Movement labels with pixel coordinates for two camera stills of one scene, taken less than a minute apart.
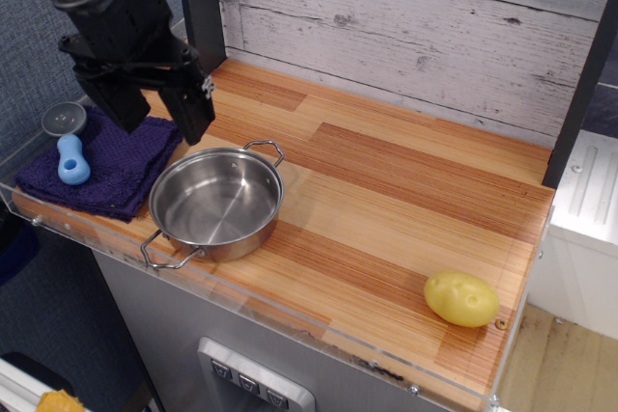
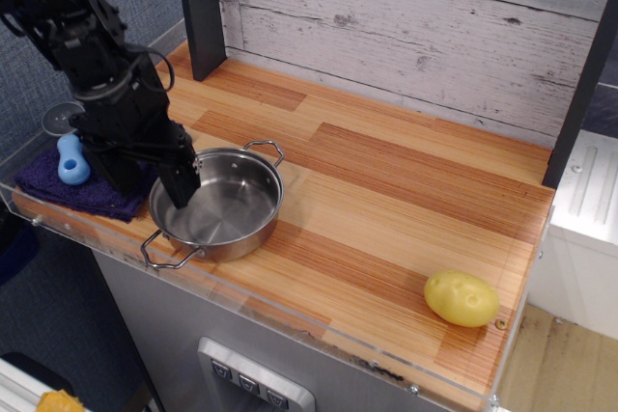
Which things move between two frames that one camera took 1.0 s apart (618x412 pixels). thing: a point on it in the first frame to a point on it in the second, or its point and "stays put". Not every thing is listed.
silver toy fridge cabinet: (200, 350) stays put
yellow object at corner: (59, 401) stays put
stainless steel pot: (222, 203) stays put
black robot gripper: (131, 41) to (128, 133)
